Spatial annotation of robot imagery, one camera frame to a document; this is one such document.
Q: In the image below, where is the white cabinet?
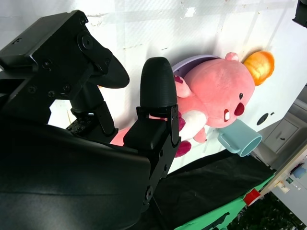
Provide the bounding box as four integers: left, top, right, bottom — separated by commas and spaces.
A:
254, 98, 307, 168

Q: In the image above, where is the white board frame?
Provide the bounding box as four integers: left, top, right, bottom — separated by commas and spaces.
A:
260, 146, 307, 199

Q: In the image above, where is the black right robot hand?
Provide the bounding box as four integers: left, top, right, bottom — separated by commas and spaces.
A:
0, 10, 182, 230

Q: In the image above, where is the pink plush doll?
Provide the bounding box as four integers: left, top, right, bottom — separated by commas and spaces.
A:
110, 52, 256, 159

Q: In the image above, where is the black cloth backdrop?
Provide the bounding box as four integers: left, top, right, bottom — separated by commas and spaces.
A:
134, 150, 276, 230

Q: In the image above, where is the lilac plastic plate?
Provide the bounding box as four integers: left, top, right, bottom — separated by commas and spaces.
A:
172, 54, 220, 80

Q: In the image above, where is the teal plastic mug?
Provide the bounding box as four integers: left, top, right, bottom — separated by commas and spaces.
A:
217, 119, 263, 158

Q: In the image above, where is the red block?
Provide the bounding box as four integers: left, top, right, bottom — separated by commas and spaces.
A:
242, 188, 261, 207

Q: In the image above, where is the green cloth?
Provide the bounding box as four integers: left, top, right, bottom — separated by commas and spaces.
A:
179, 172, 276, 230

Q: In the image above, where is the thin black cable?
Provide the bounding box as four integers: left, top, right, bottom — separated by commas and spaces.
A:
152, 196, 170, 230

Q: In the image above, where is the orange striped pumpkin toy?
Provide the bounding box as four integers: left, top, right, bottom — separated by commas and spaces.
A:
242, 50, 275, 87

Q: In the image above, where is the dark green foliage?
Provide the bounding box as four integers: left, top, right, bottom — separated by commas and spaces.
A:
227, 191, 307, 230

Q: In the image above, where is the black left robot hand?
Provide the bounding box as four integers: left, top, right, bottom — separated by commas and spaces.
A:
292, 0, 307, 27

